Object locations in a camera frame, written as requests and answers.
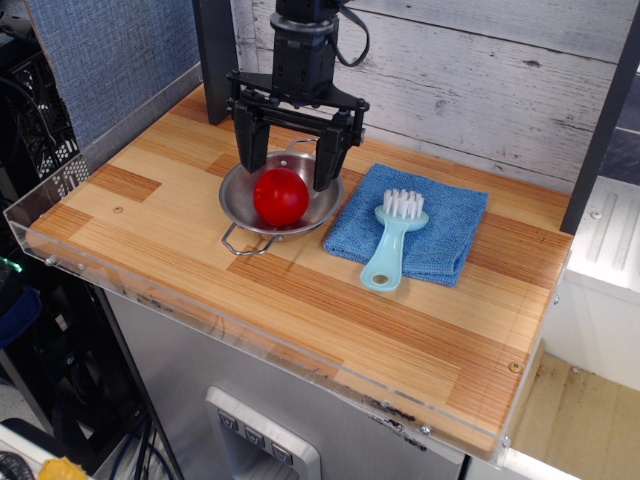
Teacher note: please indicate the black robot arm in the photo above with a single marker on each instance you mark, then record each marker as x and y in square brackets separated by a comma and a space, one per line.
[314, 16]

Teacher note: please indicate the dark grey right post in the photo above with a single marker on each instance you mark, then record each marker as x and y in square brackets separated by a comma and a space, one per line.
[618, 91]

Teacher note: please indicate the stainless steel cabinet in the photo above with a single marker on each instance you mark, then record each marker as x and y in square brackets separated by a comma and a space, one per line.
[179, 359]

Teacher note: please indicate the folded blue cloth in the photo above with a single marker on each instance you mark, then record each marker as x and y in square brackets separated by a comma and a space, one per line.
[437, 252]

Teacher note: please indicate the dark grey post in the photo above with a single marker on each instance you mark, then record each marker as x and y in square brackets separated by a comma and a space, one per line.
[218, 55]
[618, 91]

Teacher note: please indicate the grey button panel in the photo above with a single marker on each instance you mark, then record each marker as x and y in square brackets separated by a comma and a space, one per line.
[256, 447]

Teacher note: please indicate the white metal side unit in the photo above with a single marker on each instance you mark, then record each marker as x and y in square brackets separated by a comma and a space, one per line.
[593, 320]

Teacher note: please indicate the stainless steel bowl with handles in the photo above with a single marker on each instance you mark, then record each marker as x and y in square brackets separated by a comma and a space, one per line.
[236, 200]

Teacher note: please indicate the dark grey left post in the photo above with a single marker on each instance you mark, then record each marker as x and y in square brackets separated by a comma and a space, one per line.
[218, 55]

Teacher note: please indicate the light blue dish brush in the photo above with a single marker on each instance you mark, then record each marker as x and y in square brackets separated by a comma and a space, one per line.
[400, 213]

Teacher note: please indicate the red toy tomato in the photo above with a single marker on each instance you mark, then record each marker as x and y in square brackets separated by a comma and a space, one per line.
[280, 197]

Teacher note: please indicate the yellow object at bottom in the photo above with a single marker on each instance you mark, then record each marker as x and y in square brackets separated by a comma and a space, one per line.
[61, 469]

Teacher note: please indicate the clear acrylic table guard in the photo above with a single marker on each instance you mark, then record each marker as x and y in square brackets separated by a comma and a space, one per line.
[448, 363]

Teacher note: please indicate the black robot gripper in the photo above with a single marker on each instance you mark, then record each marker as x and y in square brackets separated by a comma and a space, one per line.
[299, 94]

